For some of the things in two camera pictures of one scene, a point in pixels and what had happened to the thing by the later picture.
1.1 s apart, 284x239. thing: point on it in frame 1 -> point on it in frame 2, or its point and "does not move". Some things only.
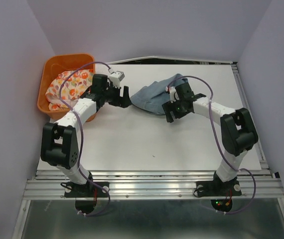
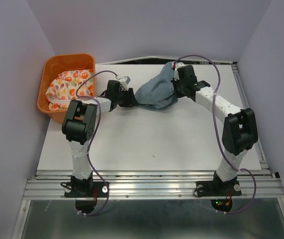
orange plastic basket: [52, 67] does not move
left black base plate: [87, 190] does not move
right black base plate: [218, 188] does not move
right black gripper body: [177, 107] -> [178, 87]
